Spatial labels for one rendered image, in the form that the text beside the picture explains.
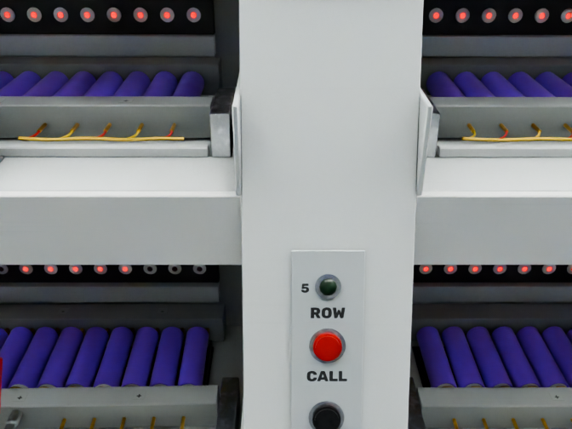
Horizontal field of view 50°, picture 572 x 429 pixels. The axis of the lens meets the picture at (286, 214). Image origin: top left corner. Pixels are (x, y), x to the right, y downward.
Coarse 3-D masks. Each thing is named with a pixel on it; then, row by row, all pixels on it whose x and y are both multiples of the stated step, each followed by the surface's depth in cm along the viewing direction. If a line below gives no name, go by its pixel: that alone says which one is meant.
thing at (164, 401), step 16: (16, 400) 42; (32, 400) 42; (48, 400) 42; (64, 400) 42; (80, 400) 42; (96, 400) 42; (112, 400) 42; (128, 400) 42; (144, 400) 42; (160, 400) 42; (176, 400) 42; (192, 400) 42; (208, 400) 42; (0, 416) 42; (32, 416) 42; (48, 416) 42; (64, 416) 42; (80, 416) 42; (96, 416) 42; (112, 416) 42; (128, 416) 42; (144, 416) 42; (160, 416) 42; (176, 416) 42; (192, 416) 42; (208, 416) 42
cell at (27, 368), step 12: (36, 336) 48; (48, 336) 48; (36, 348) 47; (48, 348) 48; (24, 360) 46; (36, 360) 46; (48, 360) 47; (24, 372) 45; (36, 372) 45; (12, 384) 44; (24, 384) 44; (36, 384) 45
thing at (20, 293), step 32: (0, 288) 51; (32, 288) 51; (64, 288) 51; (96, 288) 51; (128, 288) 51; (160, 288) 51; (192, 288) 51; (224, 352) 50; (224, 384) 43; (224, 416) 40
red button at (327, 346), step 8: (320, 336) 33; (328, 336) 33; (336, 336) 33; (320, 344) 33; (328, 344) 33; (336, 344) 33; (320, 352) 33; (328, 352) 33; (336, 352) 33; (328, 360) 34
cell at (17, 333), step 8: (16, 328) 49; (24, 328) 49; (8, 336) 49; (16, 336) 48; (24, 336) 49; (32, 336) 50; (8, 344) 47; (16, 344) 48; (24, 344) 48; (0, 352) 47; (8, 352) 47; (16, 352) 47; (24, 352) 48; (8, 360) 46; (16, 360) 47; (8, 368) 45; (16, 368) 46; (8, 376) 45; (8, 384) 45
